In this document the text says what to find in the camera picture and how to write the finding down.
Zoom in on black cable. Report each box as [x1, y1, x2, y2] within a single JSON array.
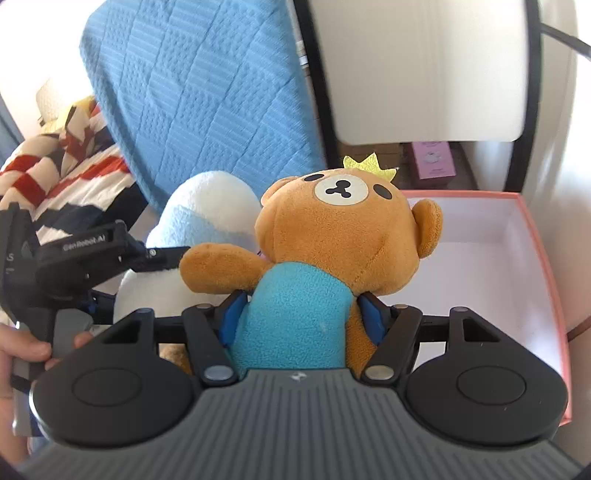
[[538, 21, 585, 57]]

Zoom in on red navy striped blanket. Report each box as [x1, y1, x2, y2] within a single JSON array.
[[0, 96, 149, 324]]

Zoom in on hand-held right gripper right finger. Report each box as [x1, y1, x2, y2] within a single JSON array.
[[358, 293, 502, 385]]

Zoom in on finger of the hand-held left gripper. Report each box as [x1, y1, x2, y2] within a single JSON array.
[[133, 246, 192, 274], [86, 288, 118, 325]]

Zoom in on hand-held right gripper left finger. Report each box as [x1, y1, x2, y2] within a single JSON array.
[[98, 291, 248, 387]]

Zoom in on cream woven hat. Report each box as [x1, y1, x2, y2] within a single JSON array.
[[36, 76, 75, 128]]

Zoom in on small pink carton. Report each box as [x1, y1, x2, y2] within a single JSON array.
[[411, 141, 458, 188]]

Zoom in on person's left hand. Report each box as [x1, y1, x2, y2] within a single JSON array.
[[0, 323, 94, 401]]

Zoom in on blue quilted bedspread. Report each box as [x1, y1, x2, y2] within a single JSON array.
[[81, 0, 329, 216]]

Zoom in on white and blue plush toy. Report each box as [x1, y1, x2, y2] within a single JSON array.
[[113, 171, 264, 325]]

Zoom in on white table with black frame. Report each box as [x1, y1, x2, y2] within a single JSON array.
[[286, 0, 544, 195]]

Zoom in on pink storage box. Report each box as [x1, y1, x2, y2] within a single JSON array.
[[392, 189, 574, 426]]

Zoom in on brown bear plush toy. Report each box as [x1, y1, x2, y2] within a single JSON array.
[[159, 154, 445, 377]]

